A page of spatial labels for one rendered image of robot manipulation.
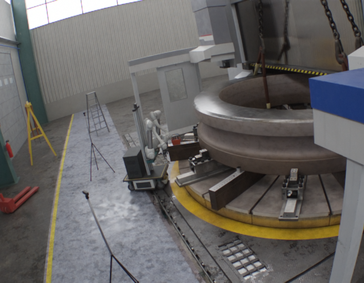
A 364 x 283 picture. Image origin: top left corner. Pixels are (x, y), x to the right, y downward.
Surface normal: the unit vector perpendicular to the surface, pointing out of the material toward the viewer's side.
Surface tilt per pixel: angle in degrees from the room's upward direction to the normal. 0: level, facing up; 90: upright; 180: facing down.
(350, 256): 90
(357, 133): 90
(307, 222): 90
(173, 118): 90
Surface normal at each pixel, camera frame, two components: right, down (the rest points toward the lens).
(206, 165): 0.34, 0.25
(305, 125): -0.34, 0.36
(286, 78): -0.12, 0.35
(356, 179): -0.92, 0.27
